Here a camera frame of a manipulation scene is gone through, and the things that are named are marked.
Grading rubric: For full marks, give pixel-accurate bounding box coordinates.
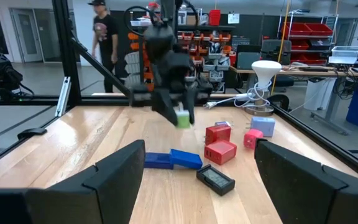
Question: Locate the parts rack with orange bins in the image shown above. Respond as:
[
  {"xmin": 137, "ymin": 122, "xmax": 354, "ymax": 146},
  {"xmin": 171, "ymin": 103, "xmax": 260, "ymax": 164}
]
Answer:
[{"xmin": 126, "ymin": 24, "xmax": 239, "ymax": 94}]

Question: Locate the green cube wall charger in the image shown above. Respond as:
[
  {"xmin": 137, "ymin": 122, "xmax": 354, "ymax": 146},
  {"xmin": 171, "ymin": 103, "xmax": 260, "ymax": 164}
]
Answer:
[{"xmin": 175, "ymin": 108, "xmax": 191, "ymax": 129}]

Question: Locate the wooden workbench desk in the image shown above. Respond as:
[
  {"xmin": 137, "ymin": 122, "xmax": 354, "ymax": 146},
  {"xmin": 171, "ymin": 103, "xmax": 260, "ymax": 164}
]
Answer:
[{"xmin": 228, "ymin": 65, "xmax": 358, "ymax": 136}]

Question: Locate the yellow hanging cable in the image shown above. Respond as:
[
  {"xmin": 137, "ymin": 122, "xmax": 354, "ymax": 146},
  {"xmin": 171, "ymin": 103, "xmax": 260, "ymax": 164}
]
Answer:
[{"xmin": 270, "ymin": 0, "xmax": 291, "ymax": 95}]

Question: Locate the light blue wall charger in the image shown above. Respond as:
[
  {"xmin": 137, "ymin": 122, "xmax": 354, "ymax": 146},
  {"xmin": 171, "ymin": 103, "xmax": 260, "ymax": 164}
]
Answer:
[{"xmin": 246, "ymin": 116, "xmax": 276, "ymax": 138}]

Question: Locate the small pink-red cube charger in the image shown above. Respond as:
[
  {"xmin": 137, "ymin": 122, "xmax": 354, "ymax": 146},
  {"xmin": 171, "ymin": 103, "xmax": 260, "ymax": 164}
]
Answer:
[{"xmin": 243, "ymin": 128, "xmax": 264, "ymax": 150}]

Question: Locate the black office chair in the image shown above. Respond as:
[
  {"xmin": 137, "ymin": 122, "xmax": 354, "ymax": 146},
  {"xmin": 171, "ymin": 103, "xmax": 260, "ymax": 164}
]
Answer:
[{"xmin": 259, "ymin": 39, "xmax": 295, "ymax": 88}]

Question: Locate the white mushroom table lamp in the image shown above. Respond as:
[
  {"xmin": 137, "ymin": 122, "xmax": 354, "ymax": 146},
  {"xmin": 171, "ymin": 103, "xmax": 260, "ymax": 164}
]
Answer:
[{"xmin": 244, "ymin": 60, "xmax": 282, "ymax": 117}]

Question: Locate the dark blue rimmed box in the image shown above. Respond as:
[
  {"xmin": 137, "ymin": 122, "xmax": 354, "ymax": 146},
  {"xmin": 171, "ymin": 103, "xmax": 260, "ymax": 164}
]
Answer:
[{"xmin": 144, "ymin": 152, "xmax": 174, "ymax": 170}]

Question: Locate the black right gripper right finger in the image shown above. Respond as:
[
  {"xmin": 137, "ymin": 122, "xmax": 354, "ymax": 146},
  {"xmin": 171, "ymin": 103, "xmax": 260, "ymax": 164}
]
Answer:
[{"xmin": 254, "ymin": 138, "xmax": 358, "ymax": 224}]

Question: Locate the silver aluminium bracket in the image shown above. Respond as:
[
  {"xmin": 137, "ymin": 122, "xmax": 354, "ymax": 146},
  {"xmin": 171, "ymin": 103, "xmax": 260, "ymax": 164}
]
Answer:
[{"xmin": 54, "ymin": 77, "xmax": 71, "ymax": 118}]

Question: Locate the red plastic bin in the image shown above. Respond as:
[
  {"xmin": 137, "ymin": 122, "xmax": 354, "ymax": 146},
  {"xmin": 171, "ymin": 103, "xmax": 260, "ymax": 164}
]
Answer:
[{"xmin": 208, "ymin": 9, "xmax": 222, "ymax": 27}]

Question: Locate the glass double door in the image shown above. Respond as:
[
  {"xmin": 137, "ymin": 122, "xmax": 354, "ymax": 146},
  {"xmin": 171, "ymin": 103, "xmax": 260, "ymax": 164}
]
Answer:
[{"xmin": 9, "ymin": 7, "xmax": 63, "ymax": 63}]

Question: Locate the grey equipment box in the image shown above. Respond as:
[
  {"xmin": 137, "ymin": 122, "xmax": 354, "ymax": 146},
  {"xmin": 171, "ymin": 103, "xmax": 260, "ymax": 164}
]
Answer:
[{"xmin": 236, "ymin": 44, "xmax": 262, "ymax": 70}]

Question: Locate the red USB wall charger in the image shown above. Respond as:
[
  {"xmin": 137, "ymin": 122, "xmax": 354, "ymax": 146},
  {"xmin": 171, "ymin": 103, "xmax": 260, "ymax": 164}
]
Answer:
[
  {"xmin": 204, "ymin": 124, "xmax": 232, "ymax": 146},
  {"xmin": 203, "ymin": 139, "xmax": 237, "ymax": 166}
]

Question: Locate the clear plastic storage tub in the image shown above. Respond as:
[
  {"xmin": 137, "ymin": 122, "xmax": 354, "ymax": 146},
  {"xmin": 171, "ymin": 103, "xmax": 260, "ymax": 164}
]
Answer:
[{"xmin": 328, "ymin": 45, "xmax": 358, "ymax": 65}]

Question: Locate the black aluminium table frame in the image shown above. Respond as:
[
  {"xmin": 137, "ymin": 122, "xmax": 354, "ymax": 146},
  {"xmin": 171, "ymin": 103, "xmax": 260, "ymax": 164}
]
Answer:
[{"xmin": 0, "ymin": 0, "xmax": 358, "ymax": 184}]

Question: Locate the black device with LCD screen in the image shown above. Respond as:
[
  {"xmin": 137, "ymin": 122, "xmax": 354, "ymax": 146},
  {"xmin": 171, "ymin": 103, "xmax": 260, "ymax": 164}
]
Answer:
[{"xmin": 196, "ymin": 164, "xmax": 236, "ymax": 197}]

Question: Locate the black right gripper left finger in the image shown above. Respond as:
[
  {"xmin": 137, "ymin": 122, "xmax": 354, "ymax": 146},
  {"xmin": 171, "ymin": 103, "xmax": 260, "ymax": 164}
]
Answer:
[{"xmin": 0, "ymin": 139, "xmax": 146, "ymax": 224}]

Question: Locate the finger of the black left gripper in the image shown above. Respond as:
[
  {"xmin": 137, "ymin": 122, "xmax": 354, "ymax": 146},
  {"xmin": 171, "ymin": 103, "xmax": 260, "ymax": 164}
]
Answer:
[
  {"xmin": 151, "ymin": 91, "xmax": 181, "ymax": 126},
  {"xmin": 182, "ymin": 91, "xmax": 198, "ymax": 125}
]

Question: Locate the white paper sign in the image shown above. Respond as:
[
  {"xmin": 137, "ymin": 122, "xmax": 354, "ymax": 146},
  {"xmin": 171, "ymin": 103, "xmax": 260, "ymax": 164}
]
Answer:
[{"xmin": 227, "ymin": 12, "xmax": 241, "ymax": 25}]

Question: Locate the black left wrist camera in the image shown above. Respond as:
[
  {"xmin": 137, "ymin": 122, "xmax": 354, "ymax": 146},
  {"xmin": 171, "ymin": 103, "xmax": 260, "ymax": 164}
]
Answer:
[{"xmin": 144, "ymin": 24, "xmax": 176, "ymax": 62}]

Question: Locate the white power cord with plug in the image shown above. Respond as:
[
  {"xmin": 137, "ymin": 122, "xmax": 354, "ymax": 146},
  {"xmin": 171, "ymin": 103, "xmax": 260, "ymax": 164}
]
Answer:
[{"xmin": 203, "ymin": 79, "xmax": 275, "ymax": 110}]

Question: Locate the person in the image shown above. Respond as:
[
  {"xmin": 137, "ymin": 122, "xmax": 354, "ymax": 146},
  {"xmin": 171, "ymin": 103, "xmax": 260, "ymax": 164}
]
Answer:
[{"xmin": 87, "ymin": 0, "xmax": 121, "ymax": 93}]

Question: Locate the white waste bin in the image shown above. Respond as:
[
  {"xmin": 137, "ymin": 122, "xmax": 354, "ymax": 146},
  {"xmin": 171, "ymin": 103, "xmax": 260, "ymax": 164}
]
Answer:
[{"xmin": 303, "ymin": 77, "xmax": 335, "ymax": 111}]

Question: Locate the metal shelf with red bins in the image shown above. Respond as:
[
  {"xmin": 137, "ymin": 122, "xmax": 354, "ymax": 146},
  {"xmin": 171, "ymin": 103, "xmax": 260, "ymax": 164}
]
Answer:
[{"xmin": 277, "ymin": 12, "xmax": 338, "ymax": 65}]

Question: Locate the black edge clamp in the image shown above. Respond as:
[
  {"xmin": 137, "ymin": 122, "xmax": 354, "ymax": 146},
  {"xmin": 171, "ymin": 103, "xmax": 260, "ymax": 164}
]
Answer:
[{"xmin": 17, "ymin": 127, "xmax": 48, "ymax": 140}]

